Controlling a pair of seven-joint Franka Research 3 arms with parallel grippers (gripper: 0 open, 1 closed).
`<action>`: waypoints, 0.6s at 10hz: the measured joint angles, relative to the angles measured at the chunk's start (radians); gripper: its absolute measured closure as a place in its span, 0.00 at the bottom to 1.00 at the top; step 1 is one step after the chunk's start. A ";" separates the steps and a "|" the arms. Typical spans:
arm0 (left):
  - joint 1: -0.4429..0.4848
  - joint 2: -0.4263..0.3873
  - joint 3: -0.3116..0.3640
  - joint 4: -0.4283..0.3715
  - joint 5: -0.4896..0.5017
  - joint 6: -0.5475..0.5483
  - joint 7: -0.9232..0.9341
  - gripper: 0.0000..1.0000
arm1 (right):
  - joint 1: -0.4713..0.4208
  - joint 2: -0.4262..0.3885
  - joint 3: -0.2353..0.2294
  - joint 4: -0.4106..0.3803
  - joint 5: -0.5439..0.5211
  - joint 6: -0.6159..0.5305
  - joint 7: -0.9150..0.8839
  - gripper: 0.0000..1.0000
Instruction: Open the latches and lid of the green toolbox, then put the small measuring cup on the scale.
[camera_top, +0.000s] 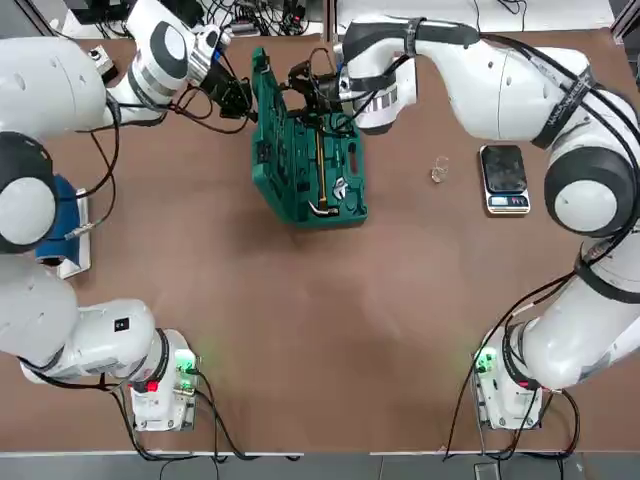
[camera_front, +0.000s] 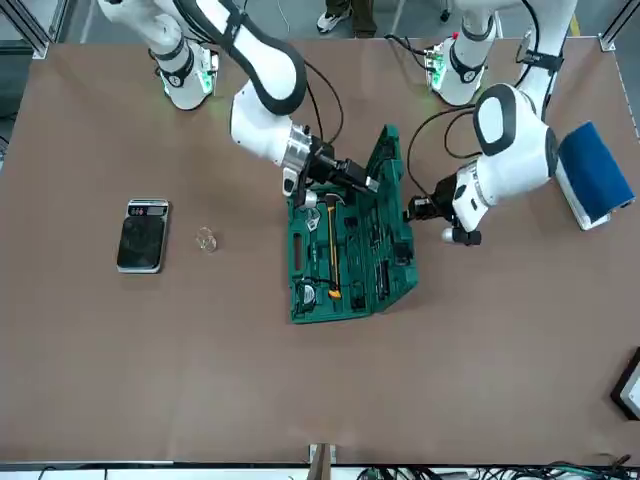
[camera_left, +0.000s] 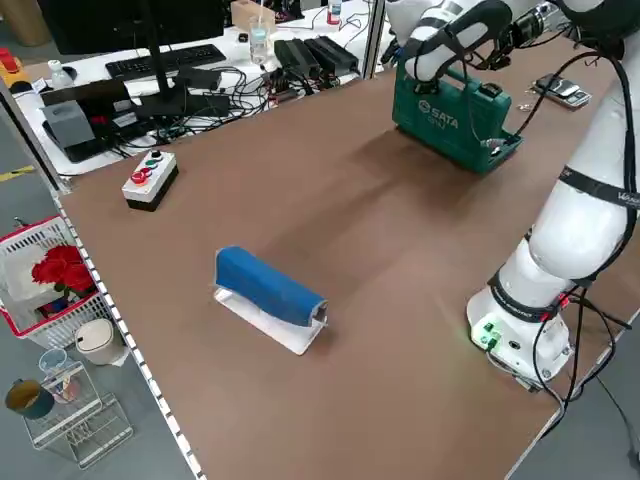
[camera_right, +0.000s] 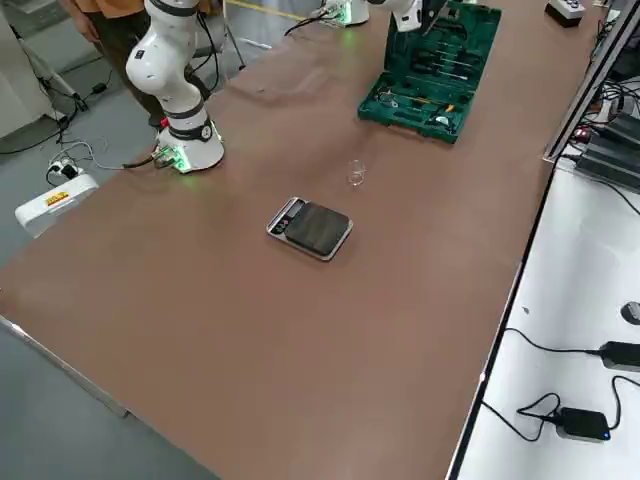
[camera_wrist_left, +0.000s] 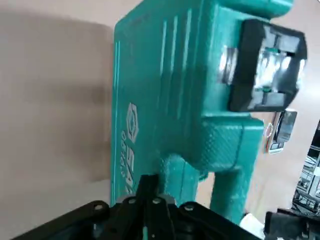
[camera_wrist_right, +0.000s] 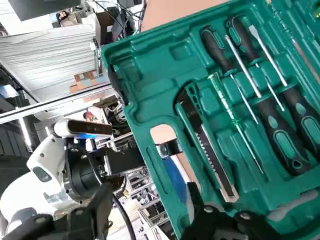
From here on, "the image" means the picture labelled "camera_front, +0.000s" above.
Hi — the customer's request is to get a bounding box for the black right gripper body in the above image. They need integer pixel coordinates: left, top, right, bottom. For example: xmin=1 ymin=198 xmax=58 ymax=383
xmin=305 ymin=138 xmax=354 ymax=186

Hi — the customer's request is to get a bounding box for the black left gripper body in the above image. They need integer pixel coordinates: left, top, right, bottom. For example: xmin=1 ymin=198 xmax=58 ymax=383
xmin=422 ymin=172 xmax=459 ymax=224

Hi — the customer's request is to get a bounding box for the small clear measuring cup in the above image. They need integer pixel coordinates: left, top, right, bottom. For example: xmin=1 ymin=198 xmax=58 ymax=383
xmin=194 ymin=226 xmax=220 ymax=254

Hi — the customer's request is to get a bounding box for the green plastic toolbox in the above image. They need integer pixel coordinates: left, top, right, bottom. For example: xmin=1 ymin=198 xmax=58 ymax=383
xmin=286 ymin=123 xmax=420 ymax=326

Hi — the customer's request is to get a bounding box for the digital kitchen scale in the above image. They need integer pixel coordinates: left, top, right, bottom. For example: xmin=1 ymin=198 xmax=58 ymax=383
xmin=116 ymin=198 xmax=171 ymax=275

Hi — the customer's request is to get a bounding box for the silver adjustable wrench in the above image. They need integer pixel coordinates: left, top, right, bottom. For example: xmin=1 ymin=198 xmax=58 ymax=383
xmin=302 ymin=207 xmax=322 ymax=266

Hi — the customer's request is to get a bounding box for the chrome tape measure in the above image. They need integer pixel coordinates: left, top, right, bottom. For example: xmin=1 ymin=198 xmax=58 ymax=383
xmin=293 ymin=279 xmax=322 ymax=310

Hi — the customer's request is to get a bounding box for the white button control box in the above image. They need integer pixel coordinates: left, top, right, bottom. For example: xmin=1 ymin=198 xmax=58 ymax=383
xmin=609 ymin=348 xmax=640 ymax=422

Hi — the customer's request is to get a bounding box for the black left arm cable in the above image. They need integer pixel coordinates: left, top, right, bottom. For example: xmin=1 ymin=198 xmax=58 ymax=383
xmin=407 ymin=109 xmax=482 ymax=201

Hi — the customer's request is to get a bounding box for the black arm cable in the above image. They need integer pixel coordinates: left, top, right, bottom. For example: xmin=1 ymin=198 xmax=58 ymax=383
xmin=407 ymin=109 xmax=482 ymax=201
xmin=299 ymin=59 xmax=345 ymax=146

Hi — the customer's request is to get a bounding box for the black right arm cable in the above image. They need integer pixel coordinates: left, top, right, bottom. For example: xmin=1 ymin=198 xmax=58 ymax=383
xmin=299 ymin=59 xmax=345 ymax=146

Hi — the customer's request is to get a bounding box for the yellow black handled hammer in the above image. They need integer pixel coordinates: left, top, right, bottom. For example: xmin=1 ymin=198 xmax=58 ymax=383
xmin=315 ymin=192 xmax=347 ymax=302

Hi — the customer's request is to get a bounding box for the black left base cable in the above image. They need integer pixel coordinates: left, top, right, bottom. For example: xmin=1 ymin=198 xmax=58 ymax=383
xmin=384 ymin=33 xmax=437 ymax=71

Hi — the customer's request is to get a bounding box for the aluminium frame post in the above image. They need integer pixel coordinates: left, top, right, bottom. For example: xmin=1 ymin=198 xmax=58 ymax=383
xmin=0 ymin=0 xmax=51 ymax=60
xmin=598 ymin=0 xmax=640 ymax=53

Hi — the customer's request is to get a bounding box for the black cable bundle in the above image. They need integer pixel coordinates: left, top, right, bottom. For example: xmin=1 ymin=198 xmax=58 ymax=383
xmin=359 ymin=452 xmax=634 ymax=480

